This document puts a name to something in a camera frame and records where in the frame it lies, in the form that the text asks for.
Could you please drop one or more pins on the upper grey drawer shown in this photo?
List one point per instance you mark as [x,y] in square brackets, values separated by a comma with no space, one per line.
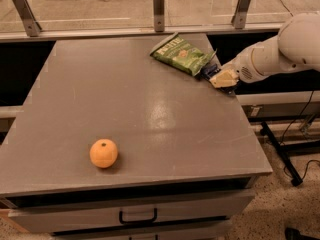
[104,214]

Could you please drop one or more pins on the left metal railing bracket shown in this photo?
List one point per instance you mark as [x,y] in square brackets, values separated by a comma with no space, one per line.
[31,26]

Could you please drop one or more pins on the right metal railing bracket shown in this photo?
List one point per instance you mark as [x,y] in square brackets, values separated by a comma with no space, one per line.
[240,15]

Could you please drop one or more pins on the lower grey drawer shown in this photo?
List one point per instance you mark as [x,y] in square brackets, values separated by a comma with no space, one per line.
[205,230]

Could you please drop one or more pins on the horizontal metal rail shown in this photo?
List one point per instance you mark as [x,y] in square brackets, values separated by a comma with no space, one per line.
[129,32]

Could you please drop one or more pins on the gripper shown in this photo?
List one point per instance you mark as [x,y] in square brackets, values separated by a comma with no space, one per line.
[242,68]

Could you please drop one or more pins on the grey drawer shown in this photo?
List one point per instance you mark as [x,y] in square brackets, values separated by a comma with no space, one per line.
[205,230]
[104,214]

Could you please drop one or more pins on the black drawer handle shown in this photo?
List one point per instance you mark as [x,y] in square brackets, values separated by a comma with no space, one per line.
[140,217]

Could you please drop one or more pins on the middle metal railing bracket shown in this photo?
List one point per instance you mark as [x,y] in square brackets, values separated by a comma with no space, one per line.
[158,13]

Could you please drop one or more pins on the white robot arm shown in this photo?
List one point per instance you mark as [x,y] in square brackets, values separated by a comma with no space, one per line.
[295,48]

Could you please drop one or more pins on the orange fruit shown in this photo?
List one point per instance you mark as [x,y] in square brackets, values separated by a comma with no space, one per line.
[103,153]

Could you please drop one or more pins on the blue rxbar blueberry wrapper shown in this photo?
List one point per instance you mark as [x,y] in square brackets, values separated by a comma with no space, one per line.
[209,71]

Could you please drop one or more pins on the black stand leg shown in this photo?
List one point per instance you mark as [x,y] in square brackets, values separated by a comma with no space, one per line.
[265,131]

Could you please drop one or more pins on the metal railing bracket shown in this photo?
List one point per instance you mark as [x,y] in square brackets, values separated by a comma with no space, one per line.
[31,26]
[158,13]
[240,15]

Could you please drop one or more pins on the green jalapeno chip bag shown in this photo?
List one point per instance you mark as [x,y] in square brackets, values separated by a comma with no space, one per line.
[182,55]

